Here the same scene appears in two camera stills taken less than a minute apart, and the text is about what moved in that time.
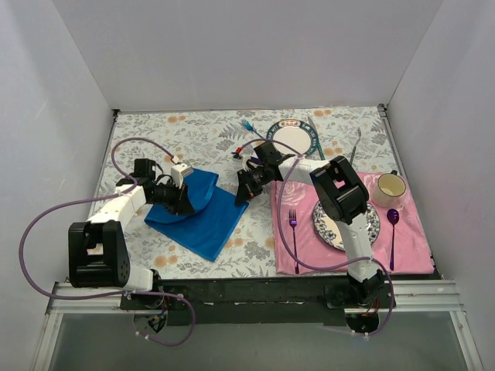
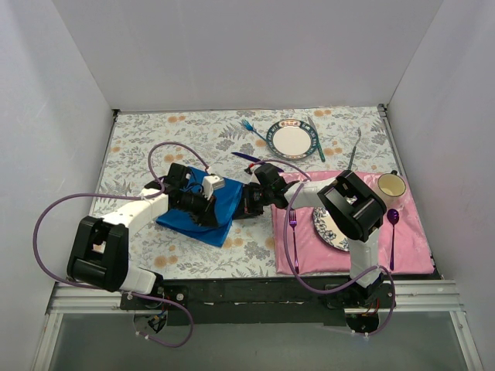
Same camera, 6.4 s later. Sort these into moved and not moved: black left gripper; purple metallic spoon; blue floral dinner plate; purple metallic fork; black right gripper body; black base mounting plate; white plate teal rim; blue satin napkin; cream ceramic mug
Moved: black right gripper body; blue satin napkin; black left gripper
Not moved: purple metallic spoon; blue floral dinner plate; purple metallic fork; black base mounting plate; white plate teal rim; cream ceramic mug
